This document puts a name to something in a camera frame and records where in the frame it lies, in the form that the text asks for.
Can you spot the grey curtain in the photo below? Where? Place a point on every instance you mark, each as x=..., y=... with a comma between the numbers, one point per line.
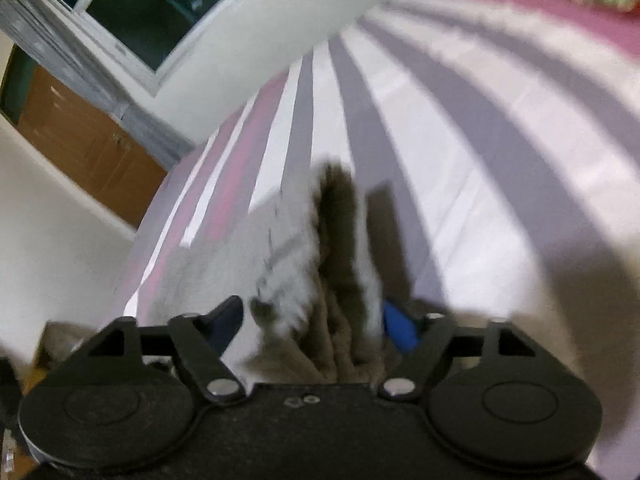
x=75, y=70

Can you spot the striped bed sheet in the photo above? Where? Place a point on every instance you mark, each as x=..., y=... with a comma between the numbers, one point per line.
x=475, y=160

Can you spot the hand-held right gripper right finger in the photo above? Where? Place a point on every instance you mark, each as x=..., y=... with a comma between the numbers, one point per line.
x=400, y=331

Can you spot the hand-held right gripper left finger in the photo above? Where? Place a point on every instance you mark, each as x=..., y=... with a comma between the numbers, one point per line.
x=226, y=325

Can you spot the grey towel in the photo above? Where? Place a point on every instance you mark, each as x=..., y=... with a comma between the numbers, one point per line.
x=290, y=260

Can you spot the white framed window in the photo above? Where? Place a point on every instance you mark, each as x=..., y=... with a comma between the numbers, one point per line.
x=150, y=5

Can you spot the tan box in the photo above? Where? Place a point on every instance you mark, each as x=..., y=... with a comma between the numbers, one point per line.
x=60, y=342

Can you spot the wooden door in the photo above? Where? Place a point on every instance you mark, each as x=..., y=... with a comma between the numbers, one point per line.
x=90, y=145

